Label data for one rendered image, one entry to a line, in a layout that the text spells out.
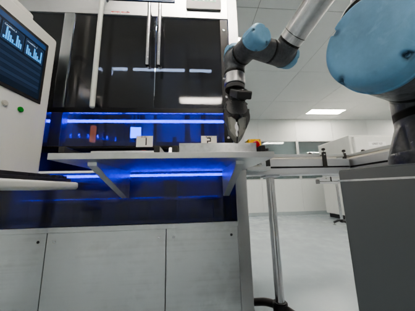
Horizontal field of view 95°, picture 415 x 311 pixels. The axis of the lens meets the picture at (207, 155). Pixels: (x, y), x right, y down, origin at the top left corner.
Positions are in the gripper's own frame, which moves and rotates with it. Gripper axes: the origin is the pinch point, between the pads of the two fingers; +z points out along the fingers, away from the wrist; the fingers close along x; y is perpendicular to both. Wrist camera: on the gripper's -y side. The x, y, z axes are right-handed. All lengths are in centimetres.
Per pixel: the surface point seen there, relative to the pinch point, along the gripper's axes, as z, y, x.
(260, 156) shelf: 6.0, -2.0, -7.0
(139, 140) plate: -8, 38, 43
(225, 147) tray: 2.8, 0.5, 4.0
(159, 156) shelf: 6.4, -2.1, 25.1
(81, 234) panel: 39, 37, 67
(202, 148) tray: 3.2, 0.6, 11.5
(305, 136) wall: -136, 503, -336
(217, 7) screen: -93, 40, 1
